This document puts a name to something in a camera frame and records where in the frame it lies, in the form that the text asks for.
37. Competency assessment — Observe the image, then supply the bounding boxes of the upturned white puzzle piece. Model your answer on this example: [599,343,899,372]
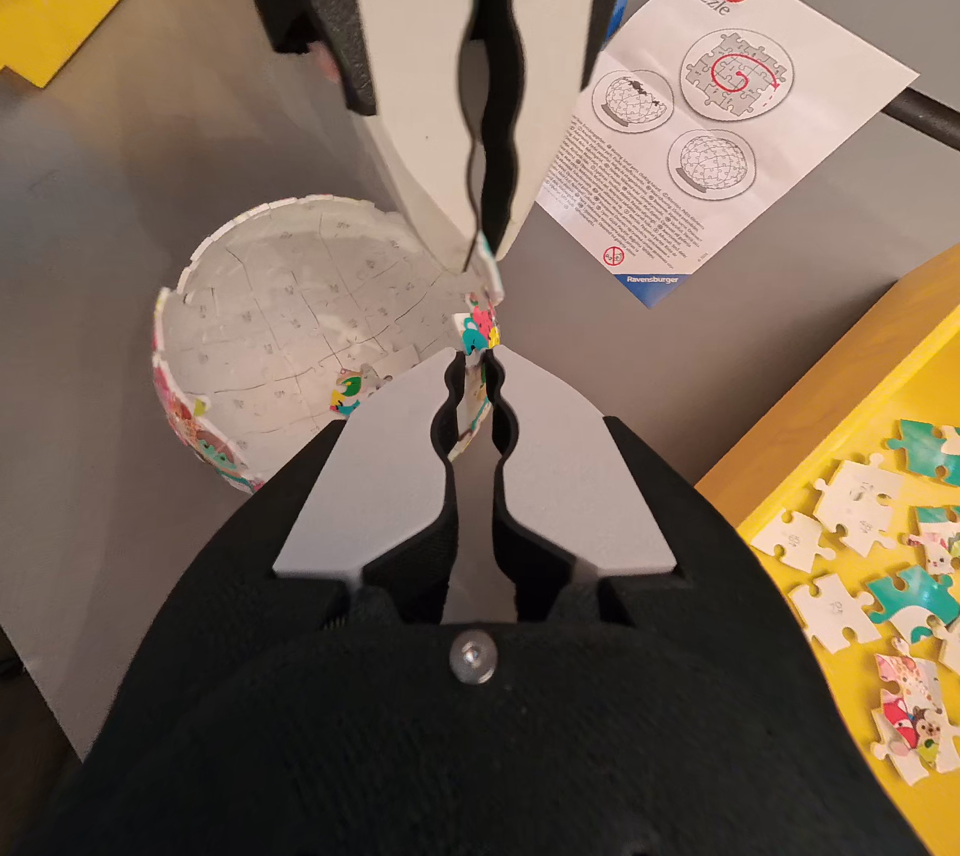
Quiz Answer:
[367,346,421,385]

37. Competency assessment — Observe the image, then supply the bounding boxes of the colourful puzzle ball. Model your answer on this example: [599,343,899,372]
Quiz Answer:
[152,195,505,493]

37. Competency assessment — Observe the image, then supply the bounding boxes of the white instruction leaflet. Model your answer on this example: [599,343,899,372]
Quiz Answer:
[534,0,921,310]

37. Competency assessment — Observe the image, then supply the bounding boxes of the pile of puzzle pieces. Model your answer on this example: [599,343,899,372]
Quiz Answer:
[750,419,960,787]

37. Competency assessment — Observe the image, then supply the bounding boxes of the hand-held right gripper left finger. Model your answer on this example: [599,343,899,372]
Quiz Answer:
[272,348,462,586]

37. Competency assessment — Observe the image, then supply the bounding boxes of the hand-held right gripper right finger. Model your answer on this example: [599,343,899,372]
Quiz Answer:
[484,343,679,581]

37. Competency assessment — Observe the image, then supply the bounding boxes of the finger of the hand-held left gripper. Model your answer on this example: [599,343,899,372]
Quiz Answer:
[336,0,483,274]
[471,0,607,259]

